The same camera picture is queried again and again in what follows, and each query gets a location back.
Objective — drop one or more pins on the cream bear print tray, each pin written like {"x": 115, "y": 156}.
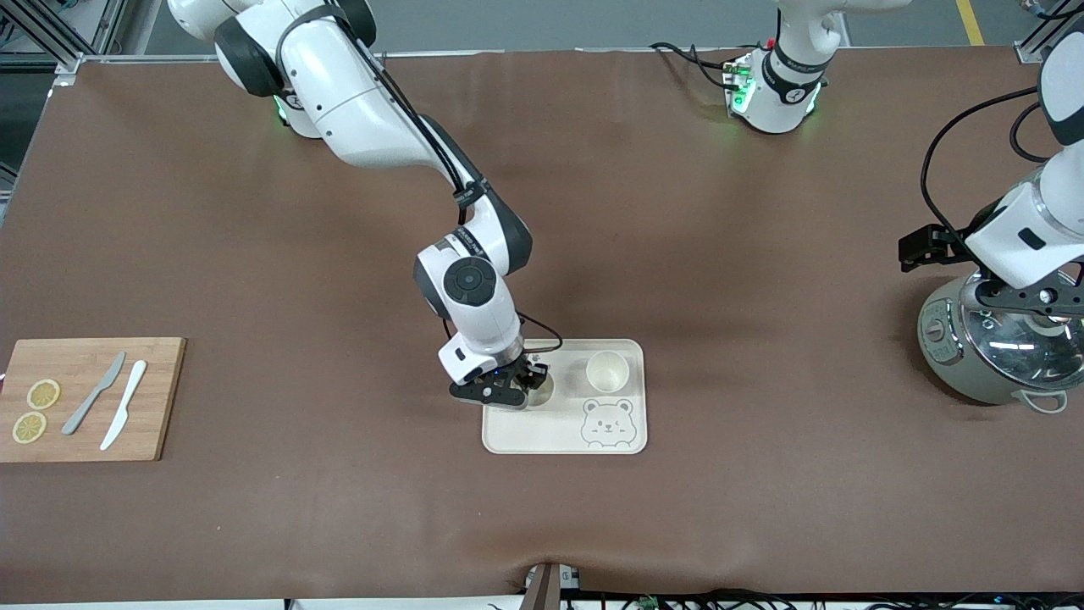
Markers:
{"x": 559, "y": 432}

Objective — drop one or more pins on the grey pot with glass lid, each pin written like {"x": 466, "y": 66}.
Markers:
{"x": 948, "y": 356}

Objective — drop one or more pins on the white IKEA cup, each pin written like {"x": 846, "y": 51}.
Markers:
{"x": 542, "y": 396}
{"x": 607, "y": 371}

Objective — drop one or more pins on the yellow lemon slice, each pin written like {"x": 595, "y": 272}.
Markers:
{"x": 30, "y": 428}
{"x": 43, "y": 394}

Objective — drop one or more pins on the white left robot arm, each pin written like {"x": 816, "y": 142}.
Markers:
{"x": 779, "y": 97}

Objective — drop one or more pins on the white plastic knife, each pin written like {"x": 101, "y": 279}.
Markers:
{"x": 125, "y": 405}

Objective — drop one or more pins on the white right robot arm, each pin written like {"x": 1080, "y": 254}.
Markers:
{"x": 356, "y": 93}

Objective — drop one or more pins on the wooden cutting board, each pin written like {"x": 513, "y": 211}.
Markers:
{"x": 161, "y": 398}

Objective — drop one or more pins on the aluminium frame profile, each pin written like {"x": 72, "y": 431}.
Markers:
{"x": 1046, "y": 30}
{"x": 59, "y": 34}

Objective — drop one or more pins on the glass pot lid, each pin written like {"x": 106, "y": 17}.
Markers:
{"x": 1016, "y": 352}

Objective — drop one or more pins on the grey plastic knife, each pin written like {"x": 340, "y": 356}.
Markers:
{"x": 95, "y": 394}

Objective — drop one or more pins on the metal table edge bracket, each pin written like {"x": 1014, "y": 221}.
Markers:
{"x": 549, "y": 586}

